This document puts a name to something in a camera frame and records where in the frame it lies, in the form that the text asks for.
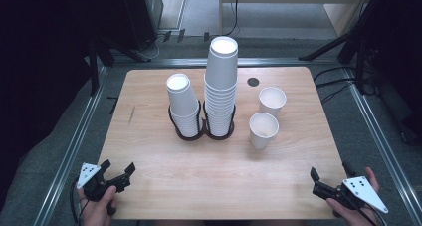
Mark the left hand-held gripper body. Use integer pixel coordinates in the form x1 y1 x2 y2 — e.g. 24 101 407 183
76 162 132 202

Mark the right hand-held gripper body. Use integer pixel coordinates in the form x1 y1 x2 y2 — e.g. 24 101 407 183
312 175 389 215

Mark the white paper cup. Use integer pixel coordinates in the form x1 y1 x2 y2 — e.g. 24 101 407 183
248 112 280 150
258 86 288 118

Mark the tall stack of white cups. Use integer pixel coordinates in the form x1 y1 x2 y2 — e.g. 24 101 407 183
203 36 239 138

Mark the person's right hand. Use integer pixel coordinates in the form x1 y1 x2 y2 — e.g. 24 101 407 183
326 166 390 226

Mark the person's left hand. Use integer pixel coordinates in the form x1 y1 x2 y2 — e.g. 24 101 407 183
77 185 119 226

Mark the short stack of white cups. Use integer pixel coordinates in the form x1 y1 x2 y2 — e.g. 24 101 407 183
165 73 203 138

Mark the black metal stand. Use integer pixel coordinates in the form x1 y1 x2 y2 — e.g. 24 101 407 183
87 36 150 96

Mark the dark curtain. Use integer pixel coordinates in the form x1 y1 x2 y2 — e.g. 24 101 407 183
0 0 101 204
361 0 422 144

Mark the black tripod stand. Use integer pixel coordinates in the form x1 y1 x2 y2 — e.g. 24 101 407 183
298 0 392 95

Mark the light wooden furniture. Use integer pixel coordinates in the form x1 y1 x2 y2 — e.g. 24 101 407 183
218 0 374 38

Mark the dark cabinet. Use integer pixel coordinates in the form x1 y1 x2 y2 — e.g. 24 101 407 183
120 0 164 51

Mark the right hand-held gripper cable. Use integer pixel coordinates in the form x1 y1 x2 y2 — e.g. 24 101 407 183
347 199 387 226

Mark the hand-held gripper cable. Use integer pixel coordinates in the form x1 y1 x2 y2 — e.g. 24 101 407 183
347 199 387 226
68 177 88 226

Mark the aluminium floor rail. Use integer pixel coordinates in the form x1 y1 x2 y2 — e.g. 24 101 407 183
33 66 108 226
108 57 346 68
342 66 422 226

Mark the left hand-held gripper cable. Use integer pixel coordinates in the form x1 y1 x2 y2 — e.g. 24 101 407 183
68 177 88 226

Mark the black floor cable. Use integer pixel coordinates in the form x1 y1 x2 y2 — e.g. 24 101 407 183
315 77 357 89
313 65 361 83
320 82 354 105

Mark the white floor cable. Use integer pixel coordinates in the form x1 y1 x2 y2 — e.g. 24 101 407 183
138 33 167 62

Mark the black hanging cable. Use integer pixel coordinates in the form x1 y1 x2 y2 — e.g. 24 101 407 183
221 0 241 37

